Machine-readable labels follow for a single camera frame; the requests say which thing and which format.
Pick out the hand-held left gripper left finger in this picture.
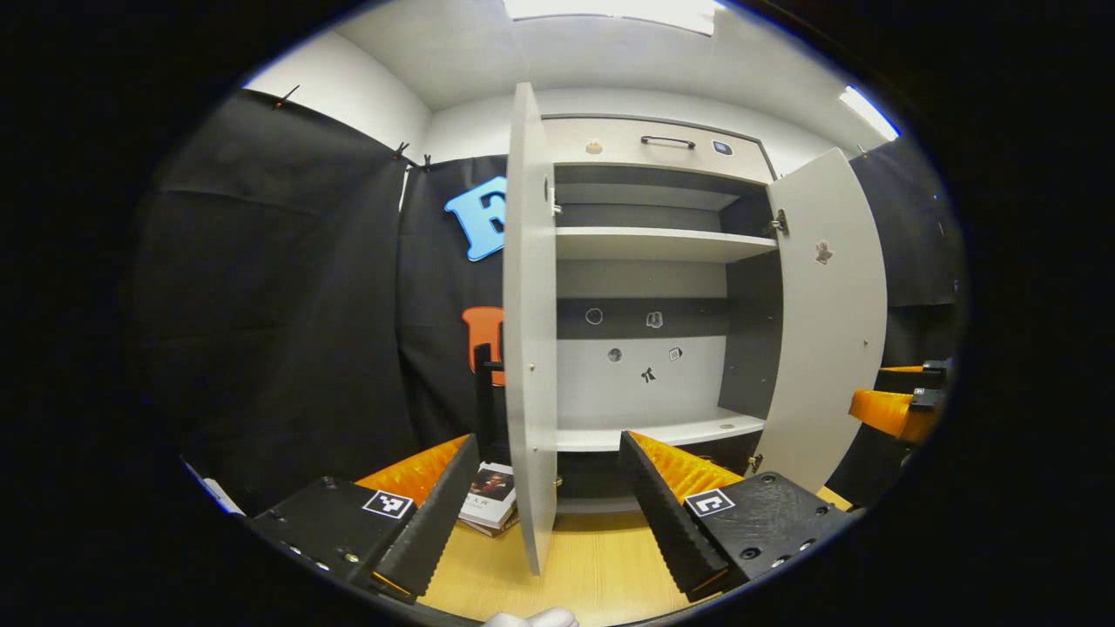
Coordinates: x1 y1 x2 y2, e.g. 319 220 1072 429
247 433 482 603

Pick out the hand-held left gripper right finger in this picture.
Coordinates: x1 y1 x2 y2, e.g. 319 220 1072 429
618 430 859 603

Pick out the black cabinet door handle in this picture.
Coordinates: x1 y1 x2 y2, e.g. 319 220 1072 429
473 357 506 454

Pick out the grey double-door shoe cabinet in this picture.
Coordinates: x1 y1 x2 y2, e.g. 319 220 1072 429
540 113 781 516

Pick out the grey cabinet shelf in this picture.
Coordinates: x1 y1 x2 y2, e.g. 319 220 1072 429
556 408 767 454
556 226 779 264

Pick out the white book with portrait cover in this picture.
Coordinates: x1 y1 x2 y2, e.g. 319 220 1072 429
459 462 519 529

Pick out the black backdrop cloth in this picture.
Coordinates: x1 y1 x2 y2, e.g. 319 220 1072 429
131 87 508 515
828 135 968 506

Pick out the white flat board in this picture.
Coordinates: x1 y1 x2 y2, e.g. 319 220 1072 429
181 460 247 516

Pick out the ceiling light panel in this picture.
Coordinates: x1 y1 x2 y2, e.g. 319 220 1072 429
503 0 726 36
838 84 901 142

